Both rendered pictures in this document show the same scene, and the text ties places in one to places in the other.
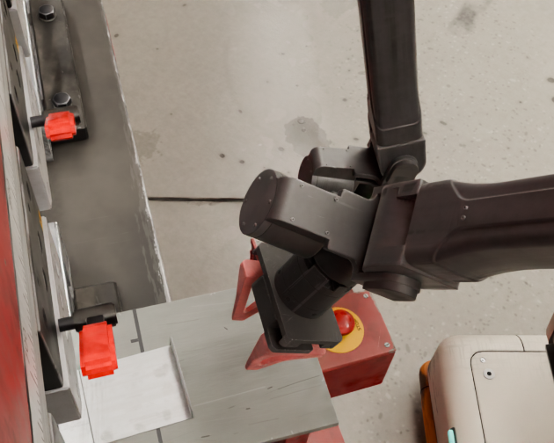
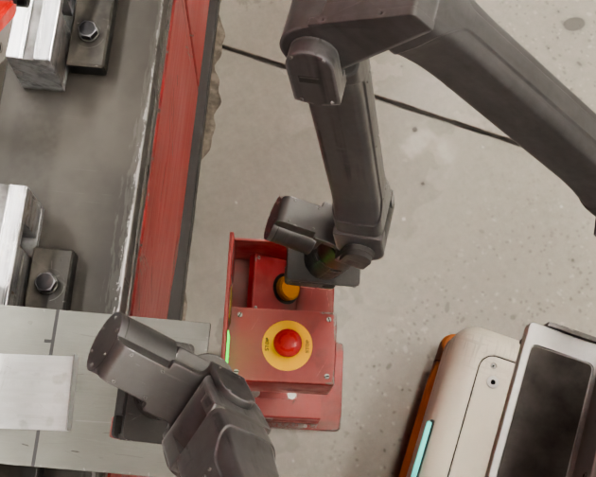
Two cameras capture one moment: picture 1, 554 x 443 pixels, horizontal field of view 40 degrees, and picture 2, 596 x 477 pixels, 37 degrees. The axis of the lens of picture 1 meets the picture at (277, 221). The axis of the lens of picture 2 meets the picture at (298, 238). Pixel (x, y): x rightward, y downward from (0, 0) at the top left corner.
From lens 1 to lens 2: 0.45 m
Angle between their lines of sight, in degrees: 20
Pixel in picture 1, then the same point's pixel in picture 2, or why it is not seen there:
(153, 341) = (63, 347)
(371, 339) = (314, 365)
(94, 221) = (81, 173)
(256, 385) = not seen: hidden behind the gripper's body
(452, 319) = (508, 292)
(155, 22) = not seen: outside the picture
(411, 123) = (367, 224)
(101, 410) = not seen: outside the picture
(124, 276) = (89, 241)
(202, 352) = not seen: hidden behind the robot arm
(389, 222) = (188, 419)
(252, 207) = (100, 343)
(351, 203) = (178, 376)
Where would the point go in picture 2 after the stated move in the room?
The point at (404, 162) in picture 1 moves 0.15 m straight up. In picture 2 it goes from (357, 252) to (373, 211)
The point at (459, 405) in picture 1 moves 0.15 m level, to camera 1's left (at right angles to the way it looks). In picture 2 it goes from (447, 402) to (378, 368)
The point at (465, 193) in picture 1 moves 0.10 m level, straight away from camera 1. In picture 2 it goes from (219, 453) to (316, 362)
